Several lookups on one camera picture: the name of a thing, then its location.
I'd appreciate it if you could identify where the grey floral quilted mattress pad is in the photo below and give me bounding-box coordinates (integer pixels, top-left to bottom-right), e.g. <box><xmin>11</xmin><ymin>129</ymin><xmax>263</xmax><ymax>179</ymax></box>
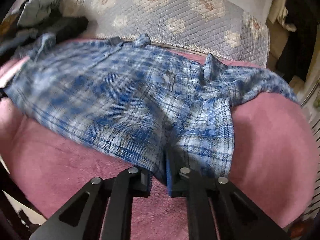
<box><xmin>60</xmin><ymin>0</ymin><xmax>270</xmax><ymax>67</ymax></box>

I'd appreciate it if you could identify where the blue plaid flannel shirt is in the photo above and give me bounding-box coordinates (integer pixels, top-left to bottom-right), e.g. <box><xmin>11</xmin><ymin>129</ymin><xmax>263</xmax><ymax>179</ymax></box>
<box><xmin>4</xmin><ymin>34</ymin><xmax>297</xmax><ymax>183</ymax></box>

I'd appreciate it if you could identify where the blue folded garment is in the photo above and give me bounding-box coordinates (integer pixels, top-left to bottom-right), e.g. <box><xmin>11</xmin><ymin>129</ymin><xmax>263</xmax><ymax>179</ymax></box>
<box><xmin>1</xmin><ymin>28</ymin><xmax>39</xmax><ymax>56</ymax></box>

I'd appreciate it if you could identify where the pink fleece blanket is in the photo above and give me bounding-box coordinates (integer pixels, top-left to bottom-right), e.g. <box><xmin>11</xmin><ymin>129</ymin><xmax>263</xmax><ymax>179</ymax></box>
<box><xmin>0</xmin><ymin>38</ymin><xmax>316</xmax><ymax>240</ymax></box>

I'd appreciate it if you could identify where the black puffer jacket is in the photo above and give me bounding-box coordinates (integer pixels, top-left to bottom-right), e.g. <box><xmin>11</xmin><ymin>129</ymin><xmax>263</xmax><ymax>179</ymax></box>
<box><xmin>37</xmin><ymin>16</ymin><xmax>89</xmax><ymax>44</ymax></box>

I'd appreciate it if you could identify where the grey crumpled garment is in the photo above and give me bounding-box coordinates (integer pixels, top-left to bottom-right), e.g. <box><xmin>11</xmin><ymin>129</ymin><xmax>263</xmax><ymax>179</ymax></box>
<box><xmin>17</xmin><ymin>0</ymin><xmax>61</xmax><ymax>27</ymax></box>

